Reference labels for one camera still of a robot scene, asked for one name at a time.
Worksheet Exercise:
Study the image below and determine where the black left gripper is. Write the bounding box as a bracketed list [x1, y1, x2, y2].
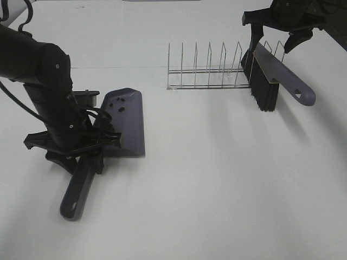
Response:
[23, 123, 122, 175]

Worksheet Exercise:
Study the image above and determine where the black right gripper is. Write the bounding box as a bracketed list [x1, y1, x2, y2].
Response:
[242, 0, 326, 54]

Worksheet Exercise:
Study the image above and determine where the pile of coffee beans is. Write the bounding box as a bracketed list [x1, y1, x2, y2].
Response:
[107, 97, 125, 112]

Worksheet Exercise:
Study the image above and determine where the purple plastic dustpan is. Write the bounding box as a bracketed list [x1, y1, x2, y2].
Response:
[60, 88, 145, 221]

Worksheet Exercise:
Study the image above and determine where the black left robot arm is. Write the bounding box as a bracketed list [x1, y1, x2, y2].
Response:
[1, 26, 121, 173]

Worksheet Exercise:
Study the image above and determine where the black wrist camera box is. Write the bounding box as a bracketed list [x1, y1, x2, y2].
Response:
[73, 89, 100, 107]

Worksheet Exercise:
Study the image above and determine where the metal wire dish rack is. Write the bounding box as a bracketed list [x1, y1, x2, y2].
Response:
[165, 40, 285, 91]

